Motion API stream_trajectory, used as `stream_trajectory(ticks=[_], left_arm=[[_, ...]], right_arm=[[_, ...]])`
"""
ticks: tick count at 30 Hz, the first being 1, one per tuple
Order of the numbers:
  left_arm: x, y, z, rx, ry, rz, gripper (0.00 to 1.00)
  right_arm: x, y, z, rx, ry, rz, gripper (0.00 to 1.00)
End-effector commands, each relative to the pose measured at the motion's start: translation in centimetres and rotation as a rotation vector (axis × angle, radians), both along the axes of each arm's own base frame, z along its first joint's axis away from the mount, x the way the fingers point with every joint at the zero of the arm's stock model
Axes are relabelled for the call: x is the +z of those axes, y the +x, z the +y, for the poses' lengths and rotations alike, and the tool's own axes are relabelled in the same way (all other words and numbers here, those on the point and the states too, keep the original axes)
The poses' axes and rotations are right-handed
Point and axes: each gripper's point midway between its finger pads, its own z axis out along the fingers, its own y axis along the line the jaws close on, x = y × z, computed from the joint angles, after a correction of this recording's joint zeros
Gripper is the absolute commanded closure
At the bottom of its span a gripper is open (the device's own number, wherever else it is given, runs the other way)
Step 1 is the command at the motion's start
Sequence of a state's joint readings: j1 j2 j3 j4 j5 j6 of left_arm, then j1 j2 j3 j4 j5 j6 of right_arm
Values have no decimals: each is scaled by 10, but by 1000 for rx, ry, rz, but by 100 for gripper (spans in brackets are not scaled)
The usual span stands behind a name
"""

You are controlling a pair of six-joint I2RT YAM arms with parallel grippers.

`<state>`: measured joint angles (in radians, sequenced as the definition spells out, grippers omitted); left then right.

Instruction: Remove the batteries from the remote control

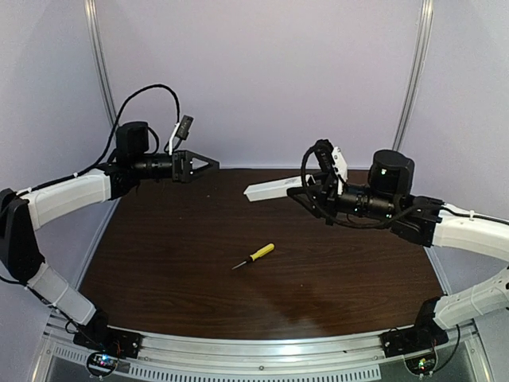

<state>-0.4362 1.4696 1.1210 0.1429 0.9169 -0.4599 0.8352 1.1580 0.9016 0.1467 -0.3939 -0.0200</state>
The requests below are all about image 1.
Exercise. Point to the yellow handled screwdriver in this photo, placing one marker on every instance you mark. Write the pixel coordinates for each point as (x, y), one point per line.
(256, 255)

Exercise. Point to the aluminium right corner post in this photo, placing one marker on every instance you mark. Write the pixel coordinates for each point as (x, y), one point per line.
(425, 25)

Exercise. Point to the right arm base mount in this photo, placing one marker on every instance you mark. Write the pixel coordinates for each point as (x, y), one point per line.
(397, 342)

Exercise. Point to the aluminium corner post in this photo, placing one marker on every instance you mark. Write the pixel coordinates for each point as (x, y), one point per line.
(92, 21)
(425, 25)

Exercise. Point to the white slotted front rail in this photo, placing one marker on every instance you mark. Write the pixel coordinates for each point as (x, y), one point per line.
(357, 357)

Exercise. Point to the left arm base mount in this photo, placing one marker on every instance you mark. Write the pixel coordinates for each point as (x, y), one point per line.
(117, 343)

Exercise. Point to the aluminium left corner post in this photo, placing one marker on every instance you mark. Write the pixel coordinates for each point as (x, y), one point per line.
(92, 21)

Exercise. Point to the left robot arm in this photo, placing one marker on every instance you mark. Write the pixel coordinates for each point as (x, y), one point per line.
(25, 212)

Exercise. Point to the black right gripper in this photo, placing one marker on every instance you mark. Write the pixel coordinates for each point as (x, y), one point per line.
(328, 197)

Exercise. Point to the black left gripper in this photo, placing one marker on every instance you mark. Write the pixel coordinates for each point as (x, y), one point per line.
(179, 165)

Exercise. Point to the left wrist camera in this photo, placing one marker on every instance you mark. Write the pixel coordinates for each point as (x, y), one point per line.
(179, 134)

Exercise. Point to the white remote control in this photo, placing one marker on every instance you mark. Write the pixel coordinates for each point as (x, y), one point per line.
(271, 189)

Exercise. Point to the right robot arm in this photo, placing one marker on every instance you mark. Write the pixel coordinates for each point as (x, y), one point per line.
(386, 202)

